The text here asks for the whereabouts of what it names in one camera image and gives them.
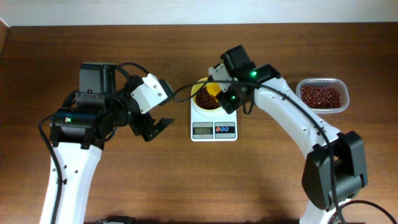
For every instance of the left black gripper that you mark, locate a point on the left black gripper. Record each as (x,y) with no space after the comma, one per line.
(143,125)

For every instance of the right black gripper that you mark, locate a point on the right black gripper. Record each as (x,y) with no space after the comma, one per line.
(224,101)

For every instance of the yellow measuring scoop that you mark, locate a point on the yellow measuring scoop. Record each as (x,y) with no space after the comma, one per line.
(213,89)

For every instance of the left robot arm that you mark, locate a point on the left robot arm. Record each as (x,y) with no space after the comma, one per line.
(108,98)

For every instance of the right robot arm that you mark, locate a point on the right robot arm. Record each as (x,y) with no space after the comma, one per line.
(335,162)

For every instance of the pale yellow bowl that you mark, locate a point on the pale yellow bowl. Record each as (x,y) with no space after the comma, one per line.
(195,90)

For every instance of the white digital kitchen scale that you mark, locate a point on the white digital kitchen scale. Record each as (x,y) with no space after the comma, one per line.
(212,125)

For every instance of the clear plastic container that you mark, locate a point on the clear plastic container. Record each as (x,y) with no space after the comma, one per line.
(329,82)

